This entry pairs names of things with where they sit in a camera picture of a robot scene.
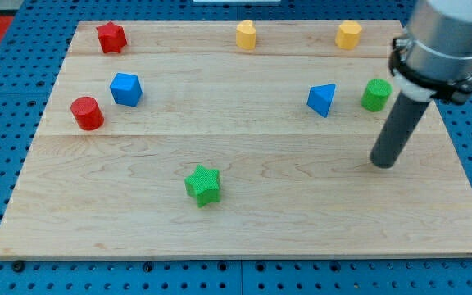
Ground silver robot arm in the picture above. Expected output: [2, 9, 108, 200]
[389, 0, 472, 105]

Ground green star block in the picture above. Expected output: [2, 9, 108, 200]
[184, 165, 220, 208]

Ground red star block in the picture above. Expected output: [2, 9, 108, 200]
[96, 21, 127, 53]

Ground wooden board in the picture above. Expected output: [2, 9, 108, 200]
[0, 20, 472, 261]

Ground blue triangle block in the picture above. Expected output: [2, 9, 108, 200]
[306, 84, 336, 118]

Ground yellow heart block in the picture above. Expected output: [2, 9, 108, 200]
[235, 20, 256, 50]

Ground blue cube block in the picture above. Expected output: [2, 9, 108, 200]
[110, 73, 143, 107]

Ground green cylinder block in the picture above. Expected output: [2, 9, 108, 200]
[361, 79, 393, 112]

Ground red cylinder block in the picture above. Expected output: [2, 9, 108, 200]
[70, 96, 104, 131]

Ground yellow hexagon block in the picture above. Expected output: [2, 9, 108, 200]
[335, 20, 362, 50]

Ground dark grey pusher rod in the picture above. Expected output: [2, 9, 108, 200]
[370, 93, 429, 169]

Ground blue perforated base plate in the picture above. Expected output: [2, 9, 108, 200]
[0, 0, 472, 294]

